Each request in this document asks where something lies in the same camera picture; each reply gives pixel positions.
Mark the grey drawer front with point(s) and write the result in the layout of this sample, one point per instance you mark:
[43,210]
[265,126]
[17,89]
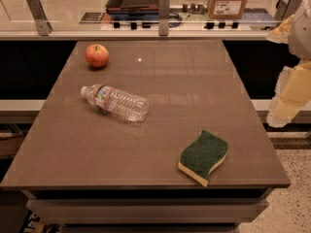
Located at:
[141,211]

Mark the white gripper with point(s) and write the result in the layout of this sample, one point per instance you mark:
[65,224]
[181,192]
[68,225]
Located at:
[301,33]

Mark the left metal bracket post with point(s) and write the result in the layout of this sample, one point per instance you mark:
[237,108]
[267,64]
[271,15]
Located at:
[42,24]

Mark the right metal bracket post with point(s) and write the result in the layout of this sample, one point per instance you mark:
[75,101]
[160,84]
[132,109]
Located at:
[286,8]

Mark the red apple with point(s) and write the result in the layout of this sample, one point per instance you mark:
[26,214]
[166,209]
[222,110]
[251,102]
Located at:
[96,55]

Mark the clear plastic water bottle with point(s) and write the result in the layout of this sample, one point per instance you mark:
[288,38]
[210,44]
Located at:
[126,106]

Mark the brown cardboard box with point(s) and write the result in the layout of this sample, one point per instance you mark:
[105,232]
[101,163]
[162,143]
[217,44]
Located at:
[226,9]

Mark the middle metal bracket post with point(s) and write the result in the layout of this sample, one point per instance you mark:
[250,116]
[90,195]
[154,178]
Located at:
[163,17]

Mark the green and yellow sponge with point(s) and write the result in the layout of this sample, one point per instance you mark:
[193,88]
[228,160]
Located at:
[202,157]

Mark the metal bracket post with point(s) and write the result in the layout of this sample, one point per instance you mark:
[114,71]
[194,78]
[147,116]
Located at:
[286,8]
[42,24]
[163,17]

